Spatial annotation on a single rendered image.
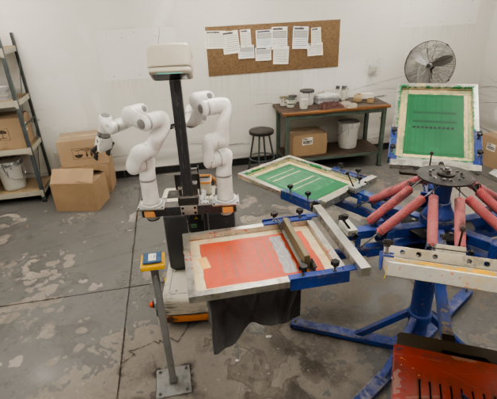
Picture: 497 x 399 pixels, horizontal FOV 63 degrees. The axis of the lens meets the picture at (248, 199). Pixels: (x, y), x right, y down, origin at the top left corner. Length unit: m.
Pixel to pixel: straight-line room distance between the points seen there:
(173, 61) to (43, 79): 3.92
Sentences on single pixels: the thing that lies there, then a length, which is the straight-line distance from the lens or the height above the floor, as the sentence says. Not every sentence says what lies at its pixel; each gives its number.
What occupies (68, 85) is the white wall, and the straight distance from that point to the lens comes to 5.79.
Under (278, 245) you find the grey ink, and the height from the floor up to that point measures 0.96.
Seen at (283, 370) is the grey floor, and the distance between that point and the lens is 2.90.
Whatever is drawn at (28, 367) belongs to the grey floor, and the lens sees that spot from 3.35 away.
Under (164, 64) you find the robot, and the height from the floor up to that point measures 1.94.
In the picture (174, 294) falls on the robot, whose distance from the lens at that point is 3.10.
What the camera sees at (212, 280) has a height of 0.95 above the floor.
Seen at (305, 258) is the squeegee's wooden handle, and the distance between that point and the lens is 2.03.
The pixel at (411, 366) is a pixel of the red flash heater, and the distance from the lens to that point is 1.52.
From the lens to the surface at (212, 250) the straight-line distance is 2.28.
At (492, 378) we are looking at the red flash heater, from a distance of 1.58.
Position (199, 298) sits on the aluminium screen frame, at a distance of 1.93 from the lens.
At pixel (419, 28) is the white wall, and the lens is 6.64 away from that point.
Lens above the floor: 2.19
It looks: 26 degrees down
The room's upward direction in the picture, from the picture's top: 3 degrees counter-clockwise
